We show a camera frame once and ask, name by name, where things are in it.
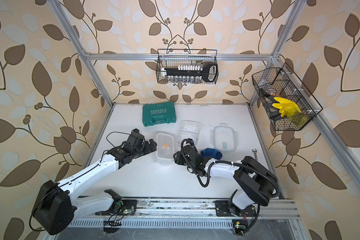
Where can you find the aluminium front rail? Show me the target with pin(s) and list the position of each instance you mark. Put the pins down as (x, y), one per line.
(207, 209)

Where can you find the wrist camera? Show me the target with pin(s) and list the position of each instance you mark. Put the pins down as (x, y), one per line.
(191, 142)
(135, 131)

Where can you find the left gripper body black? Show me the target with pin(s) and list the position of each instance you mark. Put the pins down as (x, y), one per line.
(137, 151)

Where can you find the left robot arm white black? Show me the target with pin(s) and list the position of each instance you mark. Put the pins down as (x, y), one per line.
(59, 203)

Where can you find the clear lunch box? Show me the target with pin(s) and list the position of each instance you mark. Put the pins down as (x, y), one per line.
(189, 130)
(165, 149)

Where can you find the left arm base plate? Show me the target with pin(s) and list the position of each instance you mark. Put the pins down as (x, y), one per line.
(122, 207)

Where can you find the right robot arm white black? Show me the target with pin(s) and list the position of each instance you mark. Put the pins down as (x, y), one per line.
(258, 185)

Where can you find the black wire basket wall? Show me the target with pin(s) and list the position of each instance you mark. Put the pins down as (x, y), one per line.
(174, 57)
(279, 82)

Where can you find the black socket set holder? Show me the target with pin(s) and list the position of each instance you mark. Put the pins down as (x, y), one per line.
(203, 72)

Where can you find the black wire basket right wall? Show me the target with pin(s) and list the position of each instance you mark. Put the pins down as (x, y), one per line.
(279, 82)

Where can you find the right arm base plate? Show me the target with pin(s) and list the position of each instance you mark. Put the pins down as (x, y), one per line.
(235, 208)

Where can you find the clear lunch box lid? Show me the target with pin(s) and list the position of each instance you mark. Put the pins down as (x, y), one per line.
(224, 139)

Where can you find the small steel wrench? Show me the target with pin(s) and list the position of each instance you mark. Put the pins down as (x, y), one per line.
(255, 154)

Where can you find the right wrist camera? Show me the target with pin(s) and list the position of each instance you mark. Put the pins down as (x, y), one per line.
(191, 142)

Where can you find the black wire basket back wall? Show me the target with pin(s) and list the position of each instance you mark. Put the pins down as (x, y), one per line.
(174, 57)

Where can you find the green plastic tool case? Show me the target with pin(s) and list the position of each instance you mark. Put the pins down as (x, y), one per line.
(162, 113)

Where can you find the black handled pliers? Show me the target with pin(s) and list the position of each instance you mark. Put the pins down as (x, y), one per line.
(273, 112)

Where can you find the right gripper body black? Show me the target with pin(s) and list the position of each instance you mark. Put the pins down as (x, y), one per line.
(190, 165)

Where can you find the yellow rubber glove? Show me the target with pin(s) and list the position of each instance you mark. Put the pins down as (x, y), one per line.
(286, 107)

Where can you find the blue cleaning cloth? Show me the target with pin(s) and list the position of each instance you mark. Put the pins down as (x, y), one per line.
(211, 153)

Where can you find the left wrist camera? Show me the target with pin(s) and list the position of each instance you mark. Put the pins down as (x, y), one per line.
(135, 131)

